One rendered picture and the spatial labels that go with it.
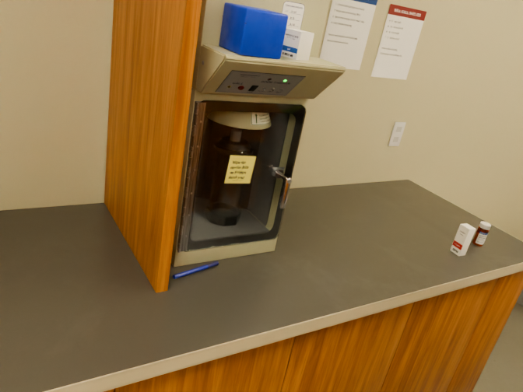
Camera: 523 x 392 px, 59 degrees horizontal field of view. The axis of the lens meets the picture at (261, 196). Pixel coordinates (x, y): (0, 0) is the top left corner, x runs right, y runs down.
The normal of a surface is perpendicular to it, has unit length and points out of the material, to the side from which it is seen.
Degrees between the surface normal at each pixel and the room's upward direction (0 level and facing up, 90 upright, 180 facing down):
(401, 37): 90
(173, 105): 90
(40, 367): 0
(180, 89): 90
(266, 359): 90
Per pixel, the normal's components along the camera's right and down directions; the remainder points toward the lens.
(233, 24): -0.84, 0.07
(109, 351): 0.18, -0.90
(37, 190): 0.50, 0.43
